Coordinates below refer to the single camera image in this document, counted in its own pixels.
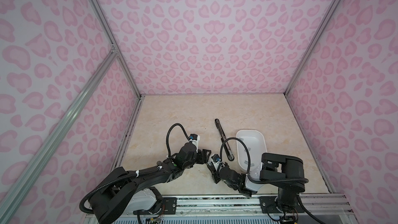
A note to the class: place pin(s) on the right mounting plate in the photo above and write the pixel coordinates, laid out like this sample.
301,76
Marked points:
268,205

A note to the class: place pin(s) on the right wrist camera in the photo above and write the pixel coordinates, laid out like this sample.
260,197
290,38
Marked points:
215,160

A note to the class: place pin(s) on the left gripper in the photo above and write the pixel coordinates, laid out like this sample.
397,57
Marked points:
203,157

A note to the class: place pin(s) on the mounting plate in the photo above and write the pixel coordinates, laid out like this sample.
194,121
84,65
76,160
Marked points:
268,205
165,206

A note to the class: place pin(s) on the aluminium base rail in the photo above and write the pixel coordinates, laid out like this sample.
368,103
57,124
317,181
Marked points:
237,209

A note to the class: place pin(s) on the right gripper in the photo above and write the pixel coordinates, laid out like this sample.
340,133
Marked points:
214,176

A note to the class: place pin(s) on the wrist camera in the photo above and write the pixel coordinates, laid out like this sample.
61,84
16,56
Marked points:
194,139
215,160

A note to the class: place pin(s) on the black stapler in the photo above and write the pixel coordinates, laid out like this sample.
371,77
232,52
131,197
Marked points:
226,146

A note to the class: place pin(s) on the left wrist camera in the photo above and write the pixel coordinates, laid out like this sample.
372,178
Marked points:
194,139

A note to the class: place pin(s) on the white plastic bin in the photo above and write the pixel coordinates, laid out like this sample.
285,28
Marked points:
255,143

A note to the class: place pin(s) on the left mounting plate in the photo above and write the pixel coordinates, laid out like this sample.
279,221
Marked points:
165,206

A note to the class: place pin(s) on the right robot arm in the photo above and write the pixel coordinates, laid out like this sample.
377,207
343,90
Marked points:
282,171

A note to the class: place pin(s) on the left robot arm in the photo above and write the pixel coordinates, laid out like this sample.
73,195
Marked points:
111,197

